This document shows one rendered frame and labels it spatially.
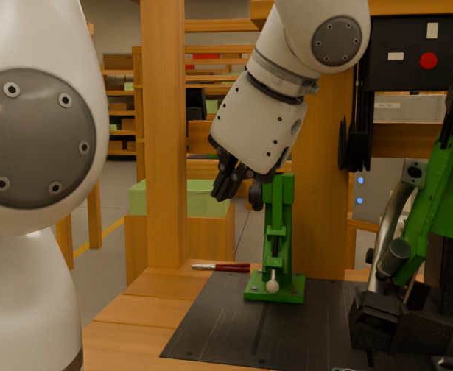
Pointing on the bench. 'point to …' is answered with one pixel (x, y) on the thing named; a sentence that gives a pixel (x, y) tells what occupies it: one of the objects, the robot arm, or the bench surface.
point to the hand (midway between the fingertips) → (226, 185)
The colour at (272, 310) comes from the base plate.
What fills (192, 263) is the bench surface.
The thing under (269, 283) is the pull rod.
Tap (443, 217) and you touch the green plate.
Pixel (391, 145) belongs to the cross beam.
